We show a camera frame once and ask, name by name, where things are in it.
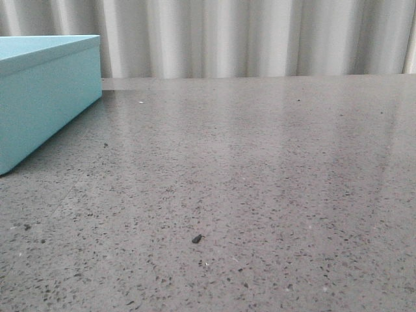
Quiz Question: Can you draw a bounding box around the small black debris piece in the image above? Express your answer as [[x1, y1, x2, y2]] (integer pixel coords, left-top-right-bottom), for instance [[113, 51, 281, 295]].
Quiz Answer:
[[192, 234, 203, 244]]

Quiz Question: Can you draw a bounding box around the white pleated curtain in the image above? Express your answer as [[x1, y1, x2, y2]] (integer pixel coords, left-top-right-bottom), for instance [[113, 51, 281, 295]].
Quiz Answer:
[[1, 1, 415, 79]]

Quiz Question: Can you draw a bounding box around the light blue storage box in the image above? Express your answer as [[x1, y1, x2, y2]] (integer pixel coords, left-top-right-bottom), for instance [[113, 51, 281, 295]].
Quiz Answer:
[[1, 34, 102, 174]]

